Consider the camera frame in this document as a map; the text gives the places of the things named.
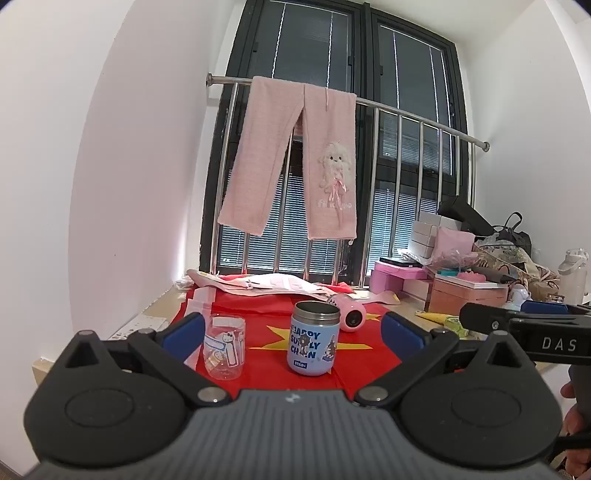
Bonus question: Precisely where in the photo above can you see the white cardboard box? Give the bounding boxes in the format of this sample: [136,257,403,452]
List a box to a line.
[401,279,433,302]

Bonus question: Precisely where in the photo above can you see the white water bottle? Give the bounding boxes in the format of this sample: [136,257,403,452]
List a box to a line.
[556,248,591,308]

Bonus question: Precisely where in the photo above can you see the small white figurine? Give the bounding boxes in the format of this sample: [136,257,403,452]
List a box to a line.
[508,283,530,311]

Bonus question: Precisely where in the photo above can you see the pink storage box with lid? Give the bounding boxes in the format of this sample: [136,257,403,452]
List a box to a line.
[426,272,509,315]

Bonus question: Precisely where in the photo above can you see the pink cardboard box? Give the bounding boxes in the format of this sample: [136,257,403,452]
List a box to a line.
[370,261,430,295]

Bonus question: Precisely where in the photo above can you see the white clothes pile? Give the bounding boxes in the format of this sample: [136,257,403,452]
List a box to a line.
[185,270,340,297]

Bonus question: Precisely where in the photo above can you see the pink fleece pants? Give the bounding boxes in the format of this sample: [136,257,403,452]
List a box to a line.
[217,76,359,241]

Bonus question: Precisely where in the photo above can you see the pink flat sheet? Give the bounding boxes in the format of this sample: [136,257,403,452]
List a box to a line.
[364,290,403,306]

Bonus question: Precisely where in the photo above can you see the stack of white boxes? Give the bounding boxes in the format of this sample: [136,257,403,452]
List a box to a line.
[410,210,457,260]

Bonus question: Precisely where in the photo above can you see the black handbag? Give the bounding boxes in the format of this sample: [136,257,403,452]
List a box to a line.
[490,212,533,256]

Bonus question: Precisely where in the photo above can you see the pink paper bag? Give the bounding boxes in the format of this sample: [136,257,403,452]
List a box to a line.
[434,227,477,260]

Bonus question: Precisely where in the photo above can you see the blue insulated steel cup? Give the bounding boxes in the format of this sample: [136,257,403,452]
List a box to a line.
[287,301,341,376]

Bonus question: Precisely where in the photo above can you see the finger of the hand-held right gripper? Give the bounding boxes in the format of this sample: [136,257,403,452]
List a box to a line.
[459,302,525,334]
[521,299,591,319]

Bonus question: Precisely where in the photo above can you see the red flag cloth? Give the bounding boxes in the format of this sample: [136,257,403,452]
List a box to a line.
[178,274,446,403]

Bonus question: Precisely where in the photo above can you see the pink white plastic packet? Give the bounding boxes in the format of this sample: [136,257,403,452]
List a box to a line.
[184,286,218,320]

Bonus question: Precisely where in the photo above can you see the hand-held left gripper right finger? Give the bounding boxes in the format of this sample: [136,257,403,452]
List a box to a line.
[353,311,533,409]

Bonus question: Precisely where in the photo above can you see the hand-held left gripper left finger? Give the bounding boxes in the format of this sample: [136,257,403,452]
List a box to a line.
[59,312,232,408]

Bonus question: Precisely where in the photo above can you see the pink hair dryer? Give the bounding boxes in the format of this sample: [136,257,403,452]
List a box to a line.
[327,294,368,334]

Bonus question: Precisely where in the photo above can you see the steel window railing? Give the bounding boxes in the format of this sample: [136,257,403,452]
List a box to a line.
[205,72,491,288]

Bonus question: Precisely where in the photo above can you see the black framed window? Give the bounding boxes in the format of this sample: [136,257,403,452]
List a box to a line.
[199,0,477,289]

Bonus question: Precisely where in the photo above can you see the clear plastic cup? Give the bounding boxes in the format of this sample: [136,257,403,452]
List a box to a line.
[203,313,247,381]

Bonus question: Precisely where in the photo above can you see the beige patterned tote bag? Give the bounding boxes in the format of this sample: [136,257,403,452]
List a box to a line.
[472,242,560,298]

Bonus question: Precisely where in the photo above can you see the person's right hand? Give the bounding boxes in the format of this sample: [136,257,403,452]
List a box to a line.
[560,382,591,477]

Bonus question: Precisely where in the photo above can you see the yellow cone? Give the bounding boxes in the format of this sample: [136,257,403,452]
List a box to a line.
[414,309,459,326]

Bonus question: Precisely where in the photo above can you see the crumpled clear plastic wrap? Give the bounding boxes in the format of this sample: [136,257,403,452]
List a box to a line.
[426,248,482,274]

